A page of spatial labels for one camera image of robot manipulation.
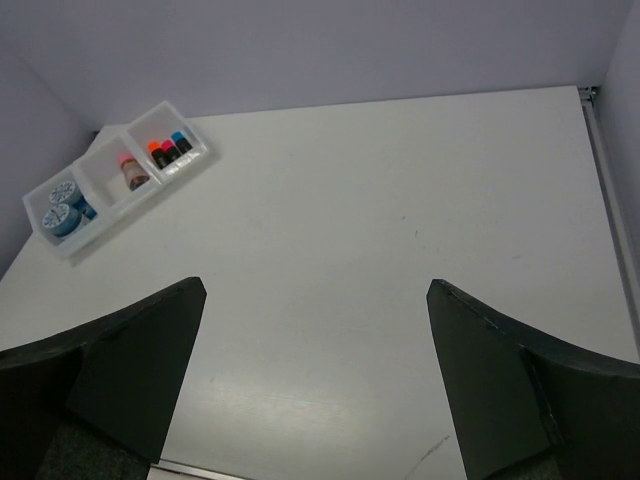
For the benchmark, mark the white three-compartment plastic tray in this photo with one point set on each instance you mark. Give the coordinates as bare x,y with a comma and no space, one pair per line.
98,175

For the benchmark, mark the pink glitter jar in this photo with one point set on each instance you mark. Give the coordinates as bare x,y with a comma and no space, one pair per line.
135,176

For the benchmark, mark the blue paint jar with label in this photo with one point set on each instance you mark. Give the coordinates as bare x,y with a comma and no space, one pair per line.
63,219

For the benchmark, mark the blue highlighter marker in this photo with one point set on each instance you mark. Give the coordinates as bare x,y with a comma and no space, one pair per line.
181,142

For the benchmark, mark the orange highlighter marker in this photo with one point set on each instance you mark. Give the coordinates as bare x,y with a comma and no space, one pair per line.
158,155

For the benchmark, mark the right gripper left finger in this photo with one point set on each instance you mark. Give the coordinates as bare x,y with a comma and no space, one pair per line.
96,401

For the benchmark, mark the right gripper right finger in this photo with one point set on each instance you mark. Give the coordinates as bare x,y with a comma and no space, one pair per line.
527,405

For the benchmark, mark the pink highlighter marker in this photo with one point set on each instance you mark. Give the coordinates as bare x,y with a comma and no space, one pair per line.
171,152

